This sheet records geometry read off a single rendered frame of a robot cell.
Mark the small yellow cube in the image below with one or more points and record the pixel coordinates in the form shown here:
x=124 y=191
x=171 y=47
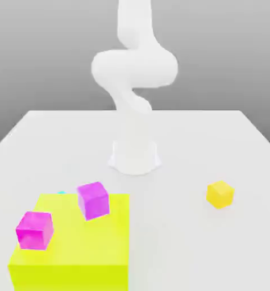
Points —
x=220 y=194

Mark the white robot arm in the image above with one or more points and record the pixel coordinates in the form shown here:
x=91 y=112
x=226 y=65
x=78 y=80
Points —
x=134 y=68

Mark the small cyan cube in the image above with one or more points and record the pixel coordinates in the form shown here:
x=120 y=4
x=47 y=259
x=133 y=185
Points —
x=61 y=192

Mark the small magenta cube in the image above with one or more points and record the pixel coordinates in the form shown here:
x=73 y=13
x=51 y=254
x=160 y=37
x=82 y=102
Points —
x=93 y=201
x=33 y=232

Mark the large yellow-green box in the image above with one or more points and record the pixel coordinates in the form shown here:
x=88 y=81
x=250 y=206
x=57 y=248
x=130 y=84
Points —
x=84 y=250

